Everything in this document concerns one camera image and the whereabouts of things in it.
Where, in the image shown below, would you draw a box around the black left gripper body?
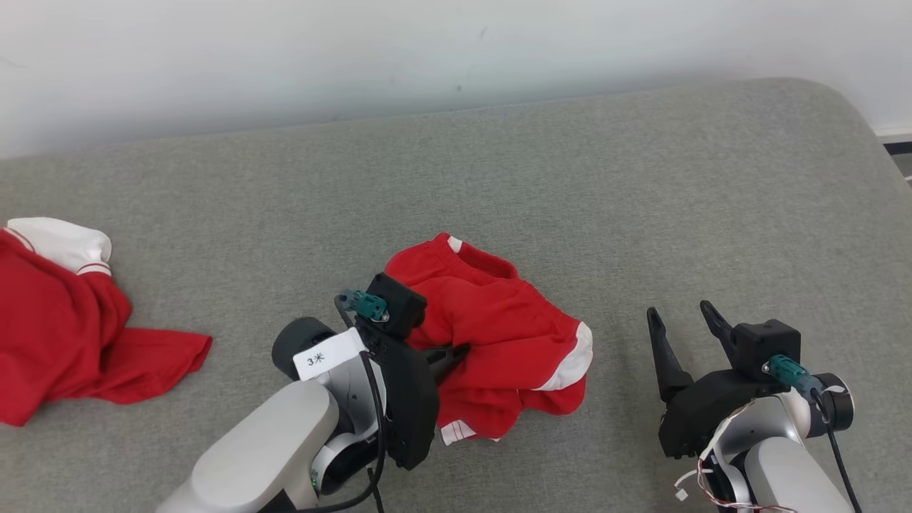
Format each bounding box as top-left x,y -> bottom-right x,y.
356,324 -> 440,471

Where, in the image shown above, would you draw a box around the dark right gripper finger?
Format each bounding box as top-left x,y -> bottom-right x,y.
646,306 -> 693,403
700,300 -> 736,371

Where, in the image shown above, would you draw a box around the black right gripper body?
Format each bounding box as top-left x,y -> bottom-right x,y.
657,367 -> 784,459

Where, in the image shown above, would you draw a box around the red shorts with white stripe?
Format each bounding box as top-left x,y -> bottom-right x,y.
385,233 -> 594,446

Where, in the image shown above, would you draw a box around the red jersey with white sleeves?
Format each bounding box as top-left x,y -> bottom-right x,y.
0,217 -> 213,427

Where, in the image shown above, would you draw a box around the white paper label tag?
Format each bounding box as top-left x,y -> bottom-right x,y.
293,328 -> 368,382

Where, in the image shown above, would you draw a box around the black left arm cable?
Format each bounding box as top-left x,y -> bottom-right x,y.
296,292 -> 389,513

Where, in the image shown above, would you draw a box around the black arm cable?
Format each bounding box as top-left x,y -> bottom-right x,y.
809,388 -> 863,513
296,292 -> 389,513

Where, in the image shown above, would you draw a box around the red white thin wire bundle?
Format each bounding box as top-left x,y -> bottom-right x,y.
673,420 -> 799,513

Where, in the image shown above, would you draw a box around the teal right camera connector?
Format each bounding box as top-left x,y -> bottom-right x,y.
761,354 -> 827,400

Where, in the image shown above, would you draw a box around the teal camera connector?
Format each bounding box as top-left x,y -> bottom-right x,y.
761,354 -> 827,400
341,289 -> 389,323

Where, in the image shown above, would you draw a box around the teal left camera connector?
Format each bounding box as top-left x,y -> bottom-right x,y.
341,289 -> 389,323

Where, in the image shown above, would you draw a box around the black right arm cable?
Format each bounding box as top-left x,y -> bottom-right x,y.
809,388 -> 863,513

